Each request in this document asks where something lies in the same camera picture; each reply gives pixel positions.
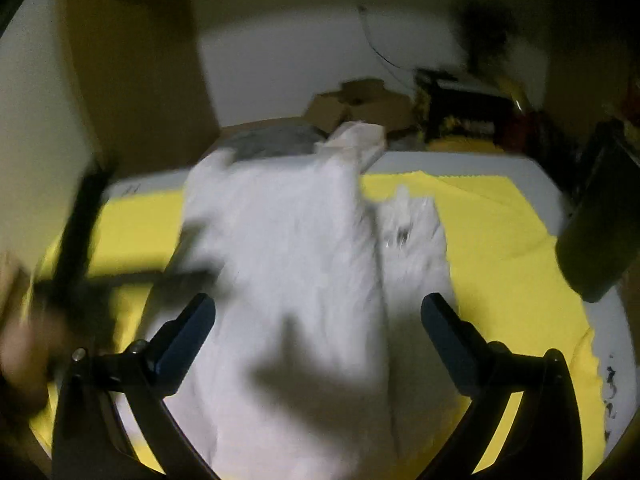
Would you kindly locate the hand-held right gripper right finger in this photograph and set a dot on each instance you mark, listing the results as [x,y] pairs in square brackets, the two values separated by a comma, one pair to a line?
[450,345]

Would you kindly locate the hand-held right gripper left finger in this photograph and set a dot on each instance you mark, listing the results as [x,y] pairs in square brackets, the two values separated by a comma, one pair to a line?
[186,341]

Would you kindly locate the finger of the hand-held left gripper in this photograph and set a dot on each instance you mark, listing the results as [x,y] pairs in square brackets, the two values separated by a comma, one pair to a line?
[160,278]
[80,230]

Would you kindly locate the person's left hand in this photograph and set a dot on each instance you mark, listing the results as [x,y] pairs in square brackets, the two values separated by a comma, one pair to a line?
[17,345]

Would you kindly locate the yellow blanket with duck print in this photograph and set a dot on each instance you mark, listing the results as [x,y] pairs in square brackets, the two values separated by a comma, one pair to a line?
[500,240]

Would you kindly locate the dark green object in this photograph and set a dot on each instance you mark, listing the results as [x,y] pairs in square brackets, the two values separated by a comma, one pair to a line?
[600,230]

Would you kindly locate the red object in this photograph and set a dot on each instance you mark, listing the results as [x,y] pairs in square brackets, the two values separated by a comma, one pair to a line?
[517,125]

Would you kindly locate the black box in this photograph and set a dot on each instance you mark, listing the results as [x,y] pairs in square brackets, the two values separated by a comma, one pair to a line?
[450,105]

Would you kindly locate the cardboard box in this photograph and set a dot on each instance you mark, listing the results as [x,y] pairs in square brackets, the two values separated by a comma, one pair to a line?
[370,105]

